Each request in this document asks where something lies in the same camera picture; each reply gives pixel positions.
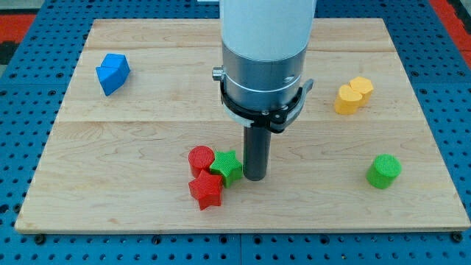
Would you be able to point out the yellow hexagon block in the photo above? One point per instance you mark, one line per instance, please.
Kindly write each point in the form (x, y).
(364, 86)

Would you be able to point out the green star block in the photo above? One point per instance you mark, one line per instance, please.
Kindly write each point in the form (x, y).
(228, 166)

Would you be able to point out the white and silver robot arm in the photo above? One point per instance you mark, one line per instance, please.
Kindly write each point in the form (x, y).
(263, 51)

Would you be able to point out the yellow heart block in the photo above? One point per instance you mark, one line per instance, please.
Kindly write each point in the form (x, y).
(347, 100)

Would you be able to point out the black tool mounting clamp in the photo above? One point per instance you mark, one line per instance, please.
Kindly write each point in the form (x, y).
(275, 121)

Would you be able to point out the wooden board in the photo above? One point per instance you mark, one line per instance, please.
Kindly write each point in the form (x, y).
(118, 164)

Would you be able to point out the green cylinder block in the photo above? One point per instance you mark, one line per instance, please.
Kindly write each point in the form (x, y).
(383, 171)

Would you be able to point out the red star block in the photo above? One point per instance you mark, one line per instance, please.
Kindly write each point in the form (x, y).
(206, 189)

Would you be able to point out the blue pentagon block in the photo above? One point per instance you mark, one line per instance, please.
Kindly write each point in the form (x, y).
(111, 79)

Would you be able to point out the blue cube block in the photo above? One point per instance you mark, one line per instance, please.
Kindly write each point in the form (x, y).
(117, 61)

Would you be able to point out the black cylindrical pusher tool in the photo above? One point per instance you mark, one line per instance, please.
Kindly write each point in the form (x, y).
(256, 152)

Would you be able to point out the red cylinder block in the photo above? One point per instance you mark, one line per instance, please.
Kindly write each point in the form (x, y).
(200, 158)

